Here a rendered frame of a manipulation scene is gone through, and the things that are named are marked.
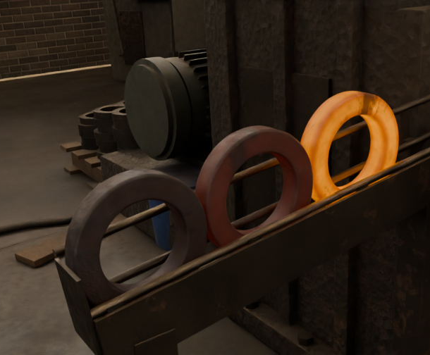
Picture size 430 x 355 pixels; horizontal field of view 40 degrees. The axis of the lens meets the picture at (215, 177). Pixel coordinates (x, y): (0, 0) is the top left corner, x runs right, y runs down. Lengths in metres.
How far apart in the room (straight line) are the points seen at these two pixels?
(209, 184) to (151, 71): 1.38
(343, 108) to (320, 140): 0.06
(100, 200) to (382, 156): 0.48
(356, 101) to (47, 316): 1.28
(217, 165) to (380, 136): 0.31
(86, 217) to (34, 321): 1.23
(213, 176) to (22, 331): 1.20
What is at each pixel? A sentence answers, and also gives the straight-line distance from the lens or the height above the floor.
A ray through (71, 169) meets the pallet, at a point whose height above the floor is 0.02.
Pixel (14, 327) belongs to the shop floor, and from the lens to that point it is 1.89.
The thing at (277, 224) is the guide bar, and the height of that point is 0.62.
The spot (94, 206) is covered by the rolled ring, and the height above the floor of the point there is 0.71.
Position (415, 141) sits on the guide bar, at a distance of 1.10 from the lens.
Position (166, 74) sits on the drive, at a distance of 2.08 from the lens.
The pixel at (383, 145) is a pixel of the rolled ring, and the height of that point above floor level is 0.68.
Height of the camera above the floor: 0.95
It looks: 19 degrees down
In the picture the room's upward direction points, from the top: 3 degrees counter-clockwise
